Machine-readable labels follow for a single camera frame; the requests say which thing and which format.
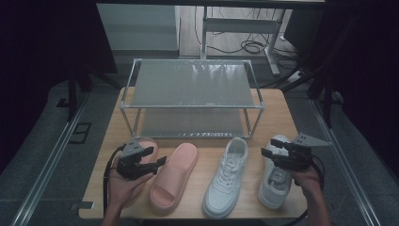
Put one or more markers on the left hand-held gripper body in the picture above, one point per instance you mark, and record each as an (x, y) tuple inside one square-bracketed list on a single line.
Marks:
[(130, 163)]

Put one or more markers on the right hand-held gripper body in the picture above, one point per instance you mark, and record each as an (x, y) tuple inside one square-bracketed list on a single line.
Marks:
[(296, 158)]

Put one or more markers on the pink slipper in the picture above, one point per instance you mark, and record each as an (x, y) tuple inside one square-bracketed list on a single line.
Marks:
[(150, 143), (174, 179)]

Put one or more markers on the white sneaker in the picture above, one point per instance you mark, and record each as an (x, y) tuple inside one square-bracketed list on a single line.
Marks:
[(224, 185), (276, 188)]

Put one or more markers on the grey metal shoe rack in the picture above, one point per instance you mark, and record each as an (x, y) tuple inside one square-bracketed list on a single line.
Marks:
[(191, 83)]

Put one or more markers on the person's right hand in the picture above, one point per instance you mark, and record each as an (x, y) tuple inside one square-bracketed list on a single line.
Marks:
[(307, 180)]

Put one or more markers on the person's left hand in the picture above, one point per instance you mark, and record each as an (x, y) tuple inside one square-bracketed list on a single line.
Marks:
[(120, 190)]

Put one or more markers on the black metal stand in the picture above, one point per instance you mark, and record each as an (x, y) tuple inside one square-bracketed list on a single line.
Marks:
[(72, 94), (327, 100)]

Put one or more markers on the white power strip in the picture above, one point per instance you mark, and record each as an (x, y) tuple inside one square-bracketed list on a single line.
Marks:
[(296, 76)]

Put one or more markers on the dark computer case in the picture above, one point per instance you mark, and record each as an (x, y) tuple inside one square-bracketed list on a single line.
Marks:
[(302, 31)]

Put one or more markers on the white cabinet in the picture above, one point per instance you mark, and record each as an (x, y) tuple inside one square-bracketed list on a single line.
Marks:
[(138, 26)]

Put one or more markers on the aluminium floor rail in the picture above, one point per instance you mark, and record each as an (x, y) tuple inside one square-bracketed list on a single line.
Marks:
[(345, 169), (50, 163)]

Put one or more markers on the black floor bracket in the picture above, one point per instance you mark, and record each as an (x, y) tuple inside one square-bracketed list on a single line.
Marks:
[(81, 133)]

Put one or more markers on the white desk frame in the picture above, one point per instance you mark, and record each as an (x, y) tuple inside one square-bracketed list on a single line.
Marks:
[(240, 25)]

